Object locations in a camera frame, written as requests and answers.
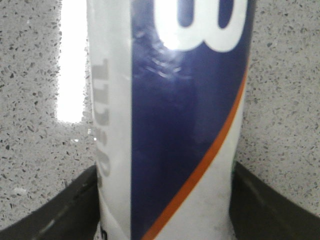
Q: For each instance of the clear Wilson tennis ball can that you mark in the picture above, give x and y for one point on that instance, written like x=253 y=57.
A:
x=168 y=86

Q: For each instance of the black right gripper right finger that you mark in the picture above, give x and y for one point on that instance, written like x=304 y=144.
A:
x=258 y=212

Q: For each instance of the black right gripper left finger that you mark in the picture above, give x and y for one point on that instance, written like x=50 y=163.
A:
x=71 y=215

